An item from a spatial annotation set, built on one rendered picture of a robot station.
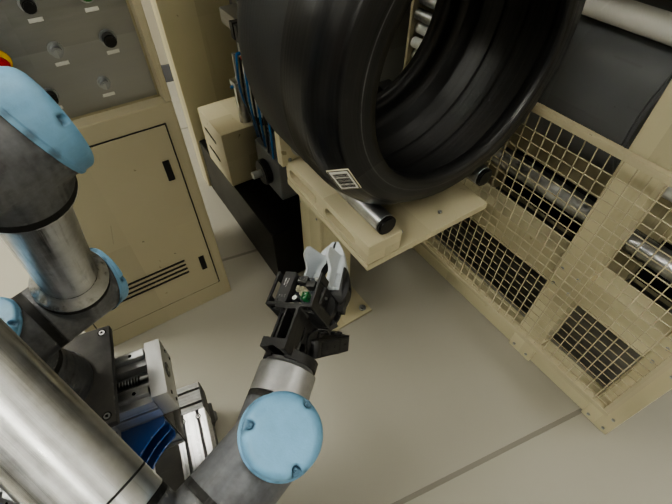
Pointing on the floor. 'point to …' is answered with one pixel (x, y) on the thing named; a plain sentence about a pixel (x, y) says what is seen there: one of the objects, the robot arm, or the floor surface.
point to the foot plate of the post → (353, 310)
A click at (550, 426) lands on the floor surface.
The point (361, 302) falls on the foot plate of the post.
